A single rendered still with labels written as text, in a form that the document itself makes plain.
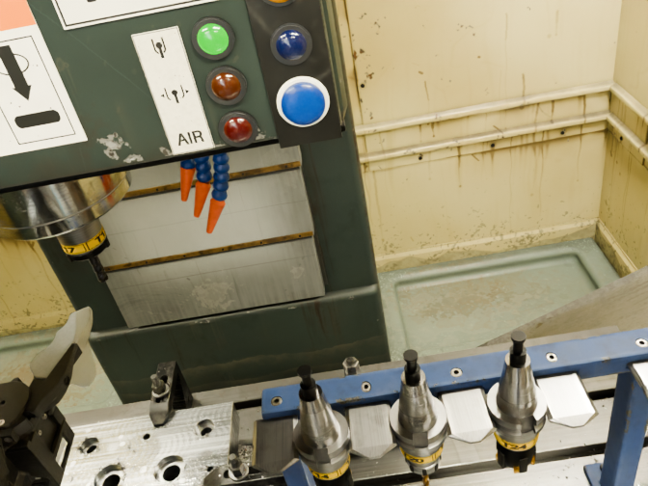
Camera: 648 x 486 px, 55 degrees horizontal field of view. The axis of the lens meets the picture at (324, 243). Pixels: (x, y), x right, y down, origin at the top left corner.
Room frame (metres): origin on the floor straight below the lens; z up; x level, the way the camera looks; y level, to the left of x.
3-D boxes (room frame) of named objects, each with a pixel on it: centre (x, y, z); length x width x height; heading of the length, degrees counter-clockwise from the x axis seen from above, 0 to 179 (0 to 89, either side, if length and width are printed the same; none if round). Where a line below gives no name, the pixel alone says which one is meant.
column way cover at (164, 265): (1.07, 0.25, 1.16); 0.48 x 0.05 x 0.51; 86
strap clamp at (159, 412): (0.77, 0.33, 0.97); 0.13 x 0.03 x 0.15; 176
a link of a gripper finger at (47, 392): (0.38, 0.26, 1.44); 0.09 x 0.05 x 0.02; 152
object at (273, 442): (0.45, 0.10, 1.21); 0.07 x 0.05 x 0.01; 176
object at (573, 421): (0.42, -0.23, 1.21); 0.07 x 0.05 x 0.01; 176
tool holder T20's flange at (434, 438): (0.44, -0.06, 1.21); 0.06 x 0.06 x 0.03
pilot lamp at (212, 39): (0.40, 0.04, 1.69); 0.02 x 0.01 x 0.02; 86
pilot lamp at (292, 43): (0.40, -0.01, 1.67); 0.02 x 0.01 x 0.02; 86
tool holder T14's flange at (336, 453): (0.44, 0.05, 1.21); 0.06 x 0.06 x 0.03
